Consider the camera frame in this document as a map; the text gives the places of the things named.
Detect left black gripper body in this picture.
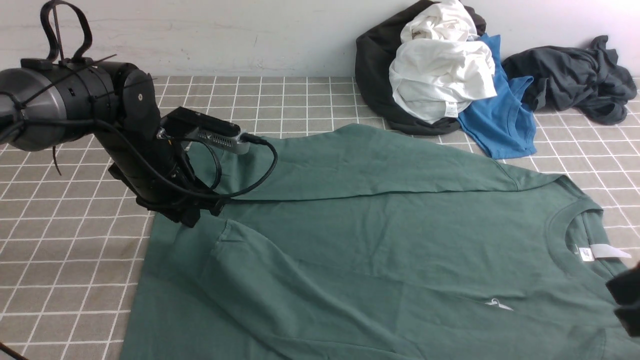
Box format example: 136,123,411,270
94,112,226,228

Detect black garment in pile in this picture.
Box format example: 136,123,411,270
355,0,486,136

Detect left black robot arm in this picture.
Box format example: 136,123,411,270
1,58,226,228

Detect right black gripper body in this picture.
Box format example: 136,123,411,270
606,264,640,338

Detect white crumpled shirt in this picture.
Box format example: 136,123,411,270
389,0,497,124

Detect dark grey crumpled shirt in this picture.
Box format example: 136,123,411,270
502,35,638,126

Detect black camera cable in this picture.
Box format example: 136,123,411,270
0,120,279,201

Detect green long sleeve shirt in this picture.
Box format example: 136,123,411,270
120,124,639,360

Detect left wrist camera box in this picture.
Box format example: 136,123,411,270
160,107,250,155

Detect blue shirt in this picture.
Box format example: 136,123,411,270
458,34,537,160

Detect beige checkered tablecloth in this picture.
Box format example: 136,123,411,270
0,75,640,360

